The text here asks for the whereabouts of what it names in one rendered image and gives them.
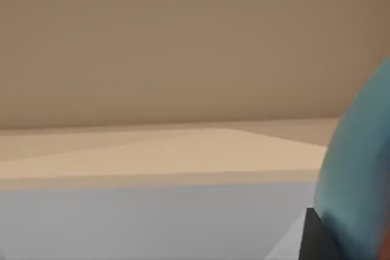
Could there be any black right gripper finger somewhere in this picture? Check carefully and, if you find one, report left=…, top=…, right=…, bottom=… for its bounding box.
left=298, top=207, right=339, bottom=260

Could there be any teal blue rounded object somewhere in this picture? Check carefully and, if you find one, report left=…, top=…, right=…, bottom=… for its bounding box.
left=313, top=54, right=390, bottom=260

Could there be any wooden open shelf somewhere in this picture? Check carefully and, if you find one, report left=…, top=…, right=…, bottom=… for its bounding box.
left=0, top=0, right=390, bottom=191

